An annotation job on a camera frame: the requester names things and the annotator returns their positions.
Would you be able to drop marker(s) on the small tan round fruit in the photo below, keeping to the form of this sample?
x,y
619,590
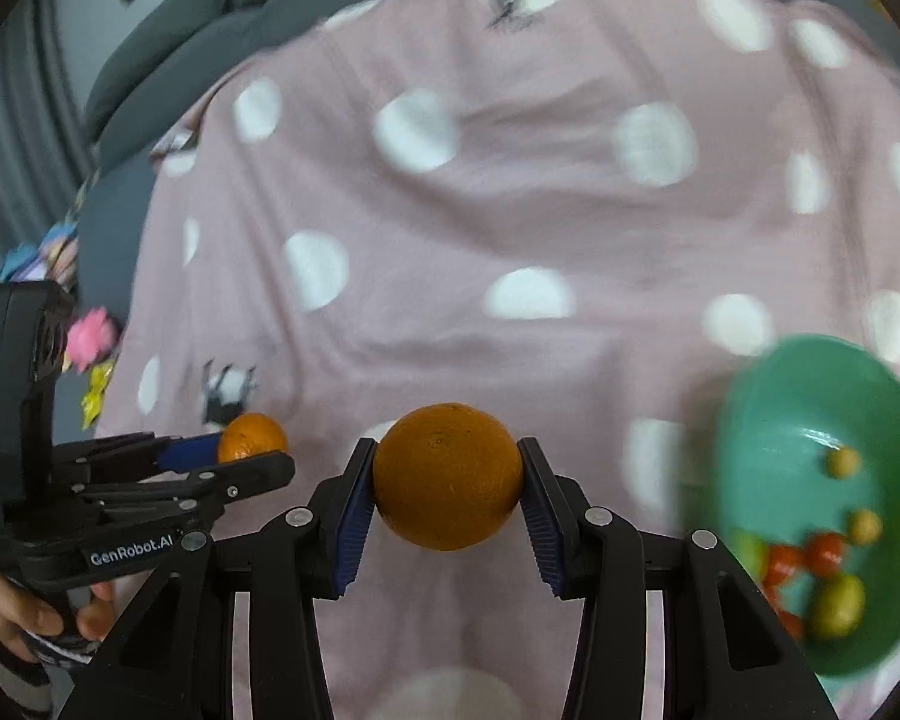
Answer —
x,y
844,462
865,527

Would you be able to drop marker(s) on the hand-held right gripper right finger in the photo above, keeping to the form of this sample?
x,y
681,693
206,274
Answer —
x,y
541,525

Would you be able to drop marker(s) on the small orange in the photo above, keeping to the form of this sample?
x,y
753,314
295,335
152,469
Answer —
x,y
253,439

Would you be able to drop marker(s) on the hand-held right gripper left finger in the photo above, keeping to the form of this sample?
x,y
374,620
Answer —
x,y
354,517

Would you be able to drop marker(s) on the pink polka dot blanket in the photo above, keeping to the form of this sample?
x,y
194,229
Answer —
x,y
540,240

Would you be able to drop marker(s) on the red tomato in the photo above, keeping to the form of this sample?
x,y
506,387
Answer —
x,y
786,619
826,553
784,564

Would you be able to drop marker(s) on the yellow green fruit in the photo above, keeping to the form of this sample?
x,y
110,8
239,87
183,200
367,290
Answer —
x,y
750,553
838,604

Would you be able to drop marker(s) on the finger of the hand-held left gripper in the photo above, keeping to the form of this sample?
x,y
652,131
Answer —
x,y
232,480
172,454

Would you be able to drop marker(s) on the green plastic bowl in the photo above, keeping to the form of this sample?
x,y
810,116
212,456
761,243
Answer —
x,y
817,510

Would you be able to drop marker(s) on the large orange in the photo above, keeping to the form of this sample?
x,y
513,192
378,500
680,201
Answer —
x,y
448,476

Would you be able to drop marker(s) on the person's left forearm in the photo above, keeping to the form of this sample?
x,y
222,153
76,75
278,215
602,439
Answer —
x,y
7,679

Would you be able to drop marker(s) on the row of colourful plush toys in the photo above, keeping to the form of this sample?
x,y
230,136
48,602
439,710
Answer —
x,y
67,315

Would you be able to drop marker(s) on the person's left hand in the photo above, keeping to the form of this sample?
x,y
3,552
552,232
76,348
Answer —
x,y
37,615

